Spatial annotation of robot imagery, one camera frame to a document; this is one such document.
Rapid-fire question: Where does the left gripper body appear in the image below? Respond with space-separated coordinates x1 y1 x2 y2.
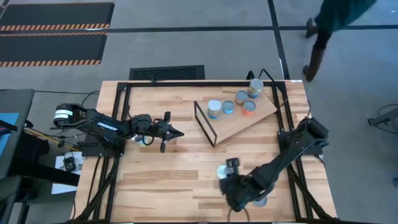
132 111 172 154

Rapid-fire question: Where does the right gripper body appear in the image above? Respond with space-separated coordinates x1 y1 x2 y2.
225 172 259 213

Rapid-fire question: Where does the white lid blue label can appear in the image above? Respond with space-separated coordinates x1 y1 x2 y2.
206 99 223 119

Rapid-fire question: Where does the orange patterned can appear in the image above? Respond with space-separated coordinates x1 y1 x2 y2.
242 100 257 117

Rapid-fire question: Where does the brown patterned can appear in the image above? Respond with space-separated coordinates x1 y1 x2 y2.
234 90 249 106

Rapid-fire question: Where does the large silver can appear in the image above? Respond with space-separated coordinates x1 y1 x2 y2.
247 78 264 100

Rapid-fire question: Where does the yellow and blue can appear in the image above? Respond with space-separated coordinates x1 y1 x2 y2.
131 133 150 148

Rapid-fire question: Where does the grey lid can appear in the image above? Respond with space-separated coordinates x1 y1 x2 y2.
252 196 269 208

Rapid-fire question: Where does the black floor vent grate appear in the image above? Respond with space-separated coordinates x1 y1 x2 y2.
129 64 205 81

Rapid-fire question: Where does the small black device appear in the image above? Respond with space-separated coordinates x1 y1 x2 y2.
63 156 77 172

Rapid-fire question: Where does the white paper sheet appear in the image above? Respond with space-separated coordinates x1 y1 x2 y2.
51 182 78 195
55 154 85 175

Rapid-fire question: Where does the black desk base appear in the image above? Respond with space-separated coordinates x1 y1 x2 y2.
12 129 81 187

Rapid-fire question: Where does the black hazard stripe floor mat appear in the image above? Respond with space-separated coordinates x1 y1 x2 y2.
0 1 115 32
0 32 108 68

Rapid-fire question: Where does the grey desk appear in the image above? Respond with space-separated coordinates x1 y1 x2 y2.
0 88 35 180

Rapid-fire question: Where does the blue item on desk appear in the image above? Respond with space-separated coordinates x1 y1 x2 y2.
0 112 20 156

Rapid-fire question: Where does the grey metal stand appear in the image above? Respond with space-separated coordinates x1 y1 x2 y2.
367 104 398 135

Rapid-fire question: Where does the person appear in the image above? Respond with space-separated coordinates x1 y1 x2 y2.
302 0 377 83

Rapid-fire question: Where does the wooden shelf black wire frame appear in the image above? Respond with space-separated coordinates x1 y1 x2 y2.
193 82 279 147

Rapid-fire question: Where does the black aluminium table frame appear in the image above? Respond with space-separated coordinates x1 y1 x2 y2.
70 80 338 224

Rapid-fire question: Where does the black floor cable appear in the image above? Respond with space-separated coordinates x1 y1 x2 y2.
34 89 101 108

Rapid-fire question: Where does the black cable loop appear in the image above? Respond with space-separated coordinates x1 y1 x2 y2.
245 67 276 83

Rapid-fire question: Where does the yellow cable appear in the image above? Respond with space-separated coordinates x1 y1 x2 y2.
24 128 80 152

